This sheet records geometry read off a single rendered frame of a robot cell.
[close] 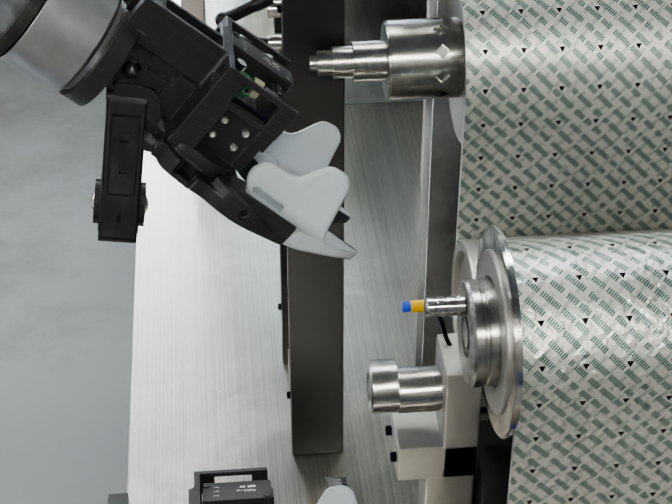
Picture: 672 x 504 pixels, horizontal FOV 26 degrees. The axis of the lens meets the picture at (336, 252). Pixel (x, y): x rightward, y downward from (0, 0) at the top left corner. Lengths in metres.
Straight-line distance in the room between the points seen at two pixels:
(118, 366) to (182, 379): 1.48
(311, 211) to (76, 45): 0.18
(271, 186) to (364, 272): 0.78
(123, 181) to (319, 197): 0.12
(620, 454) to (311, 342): 0.41
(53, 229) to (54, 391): 0.59
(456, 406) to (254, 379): 0.49
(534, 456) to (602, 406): 0.06
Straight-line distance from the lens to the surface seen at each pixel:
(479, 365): 0.98
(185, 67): 0.87
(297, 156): 0.95
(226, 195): 0.88
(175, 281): 1.67
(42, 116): 3.92
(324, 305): 1.32
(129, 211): 0.92
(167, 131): 0.88
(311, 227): 0.91
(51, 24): 0.84
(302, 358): 1.35
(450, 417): 1.07
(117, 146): 0.90
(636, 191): 1.19
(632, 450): 1.03
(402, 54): 1.14
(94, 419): 2.88
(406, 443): 1.09
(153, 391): 1.52
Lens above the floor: 1.86
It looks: 34 degrees down
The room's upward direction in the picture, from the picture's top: straight up
